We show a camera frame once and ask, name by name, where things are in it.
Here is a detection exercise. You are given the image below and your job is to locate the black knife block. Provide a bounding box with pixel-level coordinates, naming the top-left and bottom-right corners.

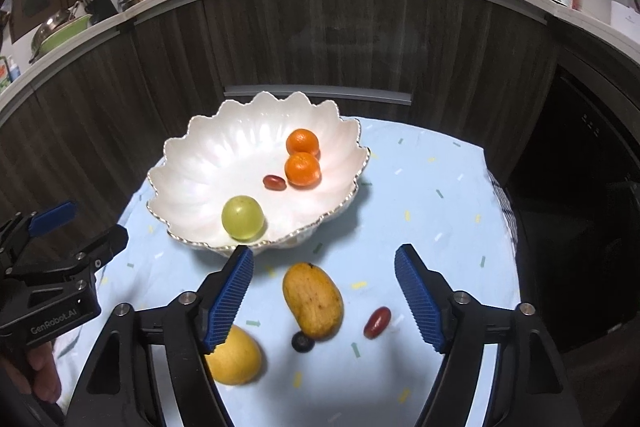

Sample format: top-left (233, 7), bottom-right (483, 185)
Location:
top-left (87, 0), bottom-right (121, 20)

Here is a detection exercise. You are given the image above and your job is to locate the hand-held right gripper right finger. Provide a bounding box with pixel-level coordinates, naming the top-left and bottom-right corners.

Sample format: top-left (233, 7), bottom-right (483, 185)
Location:
top-left (394, 243), bottom-right (583, 427)

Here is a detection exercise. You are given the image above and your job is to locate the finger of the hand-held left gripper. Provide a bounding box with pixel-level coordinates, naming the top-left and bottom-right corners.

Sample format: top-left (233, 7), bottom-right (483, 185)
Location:
top-left (0, 201), bottom-right (77, 268)
top-left (10, 224), bottom-right (129, 288)

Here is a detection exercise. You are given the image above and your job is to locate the dark wood kitchen cabinet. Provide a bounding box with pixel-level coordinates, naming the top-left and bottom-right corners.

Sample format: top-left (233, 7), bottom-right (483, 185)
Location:
top-left (0, 0), bottom-right (566, 268)

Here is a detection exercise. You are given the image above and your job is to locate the small orange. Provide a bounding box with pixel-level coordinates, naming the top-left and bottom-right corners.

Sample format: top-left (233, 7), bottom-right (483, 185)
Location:
top-left (284, 152), bottom-right (322, 188)
top-left (286, 128), bottom-right (321, 158)

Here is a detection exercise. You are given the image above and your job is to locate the grey metal drawer handle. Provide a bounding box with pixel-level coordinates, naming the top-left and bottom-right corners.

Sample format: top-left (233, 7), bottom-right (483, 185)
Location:
top-left (223, 85), bottom-right (412, 106)

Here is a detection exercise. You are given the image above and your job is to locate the yellow lemon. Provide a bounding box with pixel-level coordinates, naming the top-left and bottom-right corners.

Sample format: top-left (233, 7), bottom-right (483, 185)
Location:
top-left (205, 324), bottom-right (263, 386)

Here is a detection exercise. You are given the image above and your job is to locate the black built-in dishwasher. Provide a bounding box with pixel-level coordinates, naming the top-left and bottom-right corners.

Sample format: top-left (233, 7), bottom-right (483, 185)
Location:
top-left (505, 67), bottom-right (640, 353)

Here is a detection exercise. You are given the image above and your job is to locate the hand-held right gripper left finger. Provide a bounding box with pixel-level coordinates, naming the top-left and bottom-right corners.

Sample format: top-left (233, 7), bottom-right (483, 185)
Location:
top-left (65, 244), bottom-right (256, 427)

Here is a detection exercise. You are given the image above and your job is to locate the light blue patterned tablecloth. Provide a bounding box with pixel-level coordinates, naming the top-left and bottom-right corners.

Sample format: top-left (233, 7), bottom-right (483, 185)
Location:
top-left (52, 114), bottom-right (521, 427)

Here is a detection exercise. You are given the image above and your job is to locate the green round guava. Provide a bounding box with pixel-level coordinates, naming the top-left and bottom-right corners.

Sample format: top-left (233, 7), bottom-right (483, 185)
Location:
top-left (221, 195), bottom-right (265, 241)

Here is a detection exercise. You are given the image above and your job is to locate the dark blueberry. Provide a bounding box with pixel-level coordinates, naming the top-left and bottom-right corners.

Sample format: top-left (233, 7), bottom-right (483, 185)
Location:
top-left (291, 331), bottom-right (316, 353)

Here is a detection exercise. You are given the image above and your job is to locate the white scalloped ceramic bowl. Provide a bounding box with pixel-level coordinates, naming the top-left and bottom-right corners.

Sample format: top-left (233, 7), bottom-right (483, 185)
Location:
top-left (146, 91), bottom-right (372, 258)

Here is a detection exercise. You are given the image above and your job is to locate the yellow-brown mango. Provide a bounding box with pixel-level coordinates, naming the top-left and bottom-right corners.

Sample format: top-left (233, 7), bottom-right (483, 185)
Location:
top-left (282, 262), bottom-right (345, 340)

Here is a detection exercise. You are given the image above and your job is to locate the green plastic basin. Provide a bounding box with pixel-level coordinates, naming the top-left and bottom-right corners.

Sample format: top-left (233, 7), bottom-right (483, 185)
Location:
top-left (37, 14), bottom-right (93, 55)

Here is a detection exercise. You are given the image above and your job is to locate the person's left hand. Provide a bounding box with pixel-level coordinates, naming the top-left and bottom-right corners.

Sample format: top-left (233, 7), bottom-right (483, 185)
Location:
top-left (25, 339), bottom-right (62, 403)

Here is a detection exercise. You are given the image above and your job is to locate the stainless steel bowl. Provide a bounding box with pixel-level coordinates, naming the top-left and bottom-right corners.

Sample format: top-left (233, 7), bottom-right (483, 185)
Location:
top-left (29, 7), bottom-right (81, 62)

